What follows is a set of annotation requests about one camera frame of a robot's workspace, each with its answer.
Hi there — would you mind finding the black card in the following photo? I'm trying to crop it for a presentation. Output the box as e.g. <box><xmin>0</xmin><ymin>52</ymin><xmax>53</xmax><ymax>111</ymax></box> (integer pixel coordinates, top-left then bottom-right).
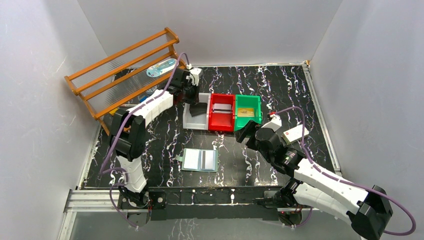
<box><xmin>189</xmin><ymin>102</ymin><xmax>209</xmax><ymax>118</ymax></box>
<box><xmin>194</xmin><ymin>108</ymin><xmax>209</xmax><ymax>117</ymax></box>

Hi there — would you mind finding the white VIP card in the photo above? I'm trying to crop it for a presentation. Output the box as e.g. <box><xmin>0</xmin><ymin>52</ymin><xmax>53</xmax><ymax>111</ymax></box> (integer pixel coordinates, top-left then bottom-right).
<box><xmin>212</xmin><ymin>103</ymin><xmax>232</xmax><ymax>110</ymax></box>

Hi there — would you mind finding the silver VIP card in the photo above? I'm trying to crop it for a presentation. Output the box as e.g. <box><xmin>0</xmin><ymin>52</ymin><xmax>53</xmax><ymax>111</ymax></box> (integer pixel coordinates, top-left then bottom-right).
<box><xmin>212</xmin><ymin>108</ymin><xmax>232</xmax><ymax>114</ymax></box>

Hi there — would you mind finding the white plastic bin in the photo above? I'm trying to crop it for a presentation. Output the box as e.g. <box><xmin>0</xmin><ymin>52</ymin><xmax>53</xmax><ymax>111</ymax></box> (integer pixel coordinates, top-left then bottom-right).
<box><xmin>182</xmin><ymin>93</ymin><xmax>211</xmax><ymax>131</ymax></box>

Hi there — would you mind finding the red plastic bin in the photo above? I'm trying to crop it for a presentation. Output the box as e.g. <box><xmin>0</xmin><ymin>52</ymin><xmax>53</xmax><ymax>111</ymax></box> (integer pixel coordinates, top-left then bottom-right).
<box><xmin>208</xmin><ymin>93</ymin><xmax>236</xmax><ymax>133</ymax></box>

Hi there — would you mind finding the gold card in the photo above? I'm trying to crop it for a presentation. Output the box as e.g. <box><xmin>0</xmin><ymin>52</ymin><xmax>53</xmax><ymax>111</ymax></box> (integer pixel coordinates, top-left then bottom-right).
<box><xmin>237</xmin><ymin>107</ymin><xmax>255</xmax><ymax>118</ymax></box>

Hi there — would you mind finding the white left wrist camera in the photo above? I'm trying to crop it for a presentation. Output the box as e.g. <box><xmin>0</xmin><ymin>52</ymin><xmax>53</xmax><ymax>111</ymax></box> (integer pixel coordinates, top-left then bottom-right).
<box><xmin>186</xmin><ymin>64</ymin><xmax>203</xmax><ymax>86</ymax></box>

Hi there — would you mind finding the white magnetic stripe card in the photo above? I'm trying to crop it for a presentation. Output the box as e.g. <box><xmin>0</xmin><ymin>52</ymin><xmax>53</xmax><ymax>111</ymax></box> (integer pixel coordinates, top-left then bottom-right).
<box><xmin>200</xmin><ymin>150</ymin><xmax>215</xmax><ymax>171</ymax></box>

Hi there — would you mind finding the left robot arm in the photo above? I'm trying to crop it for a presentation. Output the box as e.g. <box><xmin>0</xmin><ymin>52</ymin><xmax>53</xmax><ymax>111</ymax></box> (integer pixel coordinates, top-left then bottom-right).
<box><xmin>107</xmin><ymin>67</ymin><xmax>203</xmax><ymax>194</ymax></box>

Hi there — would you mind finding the yellow small block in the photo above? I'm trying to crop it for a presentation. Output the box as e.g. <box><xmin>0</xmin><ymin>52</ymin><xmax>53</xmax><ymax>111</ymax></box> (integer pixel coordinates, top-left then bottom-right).
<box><xmin>109</xmin><ymin>108</ymin><xmax>118</xmax><ymax>116</ymax></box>

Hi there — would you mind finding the white small box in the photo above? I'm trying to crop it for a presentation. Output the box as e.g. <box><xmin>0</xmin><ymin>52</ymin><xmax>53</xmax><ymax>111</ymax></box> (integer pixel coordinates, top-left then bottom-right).
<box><xmin>282</xmin><ymin>124</ymin><xmax>309</xmax><ymax>145</ymax></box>

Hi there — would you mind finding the blue tape roll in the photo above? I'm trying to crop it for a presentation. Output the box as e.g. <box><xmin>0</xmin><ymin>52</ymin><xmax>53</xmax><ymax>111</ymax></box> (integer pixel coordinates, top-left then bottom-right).
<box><xmin>145</xmin><ymin>86</ymin><xmax>157</xmax><ymax>96</ymax></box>

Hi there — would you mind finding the green plastic bin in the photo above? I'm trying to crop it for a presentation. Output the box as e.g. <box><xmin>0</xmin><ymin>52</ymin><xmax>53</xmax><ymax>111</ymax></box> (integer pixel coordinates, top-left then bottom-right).
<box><xmin>234</xmin><ymin>94</ymin><xmax>262</xmax><ymax>131</ymax></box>

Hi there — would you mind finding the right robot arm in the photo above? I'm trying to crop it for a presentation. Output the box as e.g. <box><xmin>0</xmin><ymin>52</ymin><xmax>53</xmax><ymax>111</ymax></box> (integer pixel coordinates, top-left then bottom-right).
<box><xmin>234</xmin><ymin>120</ymin><xmax>393</xmax><ymax>240</ymax></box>

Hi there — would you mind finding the orange wooden shelf rack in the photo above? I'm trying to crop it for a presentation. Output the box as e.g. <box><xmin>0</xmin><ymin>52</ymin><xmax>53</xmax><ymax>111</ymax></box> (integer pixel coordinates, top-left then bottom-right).
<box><xmin>64</xmin><ymin>27</ymin><xmax>180</xmax><ymax>134</ymax></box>

